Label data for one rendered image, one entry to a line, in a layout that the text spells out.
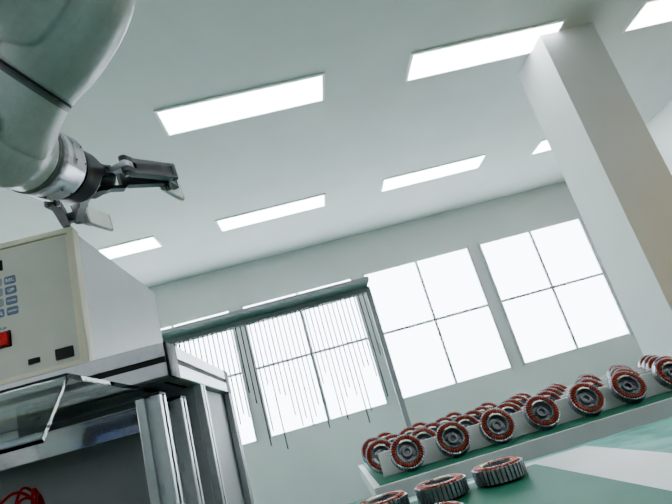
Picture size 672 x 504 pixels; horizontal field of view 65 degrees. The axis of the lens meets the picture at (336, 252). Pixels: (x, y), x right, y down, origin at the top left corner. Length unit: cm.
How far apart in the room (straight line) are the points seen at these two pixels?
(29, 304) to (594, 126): 400
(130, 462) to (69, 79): 54
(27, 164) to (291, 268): 671
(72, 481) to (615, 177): 387
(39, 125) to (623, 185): 392
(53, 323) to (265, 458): 631
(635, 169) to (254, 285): 485
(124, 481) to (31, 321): 27
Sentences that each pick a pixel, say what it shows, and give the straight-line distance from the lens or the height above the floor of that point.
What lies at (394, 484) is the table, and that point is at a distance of 171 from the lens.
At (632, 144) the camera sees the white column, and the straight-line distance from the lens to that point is 443.
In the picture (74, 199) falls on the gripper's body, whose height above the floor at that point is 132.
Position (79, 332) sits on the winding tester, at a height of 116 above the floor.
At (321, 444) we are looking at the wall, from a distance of 699.
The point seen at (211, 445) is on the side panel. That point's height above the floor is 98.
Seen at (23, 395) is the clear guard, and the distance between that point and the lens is 54.
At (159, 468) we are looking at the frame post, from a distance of 71.
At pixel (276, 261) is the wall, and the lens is 734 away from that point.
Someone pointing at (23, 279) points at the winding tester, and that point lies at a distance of 86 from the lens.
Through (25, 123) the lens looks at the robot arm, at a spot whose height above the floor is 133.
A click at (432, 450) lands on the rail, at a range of 189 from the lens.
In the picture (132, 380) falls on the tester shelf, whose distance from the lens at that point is 73.
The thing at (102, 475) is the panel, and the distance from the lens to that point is 90.
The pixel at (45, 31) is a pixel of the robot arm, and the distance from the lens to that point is 63.
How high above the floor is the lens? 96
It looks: 17 degrees up
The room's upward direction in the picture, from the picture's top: 16 degrees counter-clockwise
